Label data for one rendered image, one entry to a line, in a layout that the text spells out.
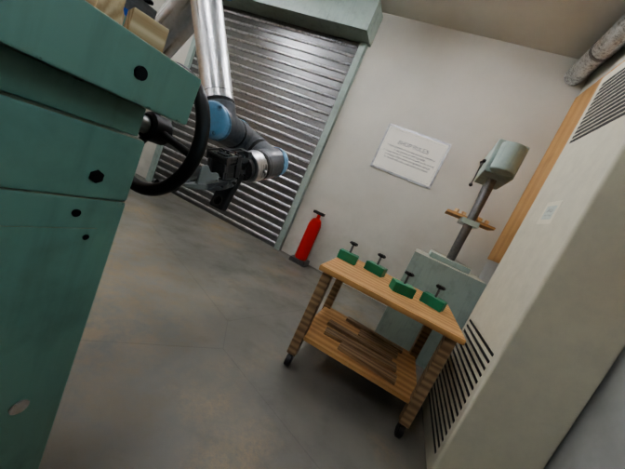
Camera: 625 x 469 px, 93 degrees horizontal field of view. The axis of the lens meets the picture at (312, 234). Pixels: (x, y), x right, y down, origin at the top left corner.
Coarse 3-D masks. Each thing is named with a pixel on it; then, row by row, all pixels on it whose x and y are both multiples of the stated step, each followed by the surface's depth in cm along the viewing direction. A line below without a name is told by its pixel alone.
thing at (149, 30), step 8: (136, 8) 32; (128, 16) 33; (136, 16) 33; (144, 16) 33; (128, 24) 33; (136, 24) 33; (144, 24) 33; (152, 24) 34; (160, 24) 34; (136, 32) 33; (144, 32) 34; (152, 32) 34; (160, 32) 34; (168, 32) 35; (144, 40) 34; (152, 40) 34; (160, 40) 35; (160, 48) 35
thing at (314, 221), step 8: (320, 216) 315; (312, 224) 311; (320, 224) 315; (312, 232) 312; (304, 240) 315; (312, 240) 315; (304, 248) 315; (296, 256) 319; (304, 256) 317; (304, 264) 317
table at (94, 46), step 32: (0, 0) 21; (32, 0) 22; (64, 0) 23; (0, 32) 21; (32, 32) 22; (64, 32) 24; (96, 32) 26; (128, 32) 28; (64, 64) 25; (96, 64) 27; (128, 64) 29; (160, 64) 32; (128, 96) 30; (160, 96) 33; (192, 96) 36
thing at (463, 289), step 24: (504, 144) 177; (480, 168) 223; (504, 168) 174; (480, 192) 222; (456, 216) 228; (456, 240) 211; (408, 264) 205; (432, 264) 200; (456, 264) 205; (432, 288) 200; (456, 288) 195; (480, 288) 190; (384, 312) 211; (456, 312) 195; (384, 336) 211; (408, 336) 205; (432, 336) 200
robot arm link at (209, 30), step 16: (192, 0) 80; (208, 0) 79; (208, 16) 79; (208, 32) 79; (224, 32) 82; (208, 48) 78; (224, 48) 81; (208, 64) 78; (224, 64) 80; (208, 80) 78; (224, 80) 80; (208, 96) 78; (224, 96) 79; (224, 112) 76; (224, 128) 78; (240, 128) 84; (224, 144) 86; (240, 144) 88
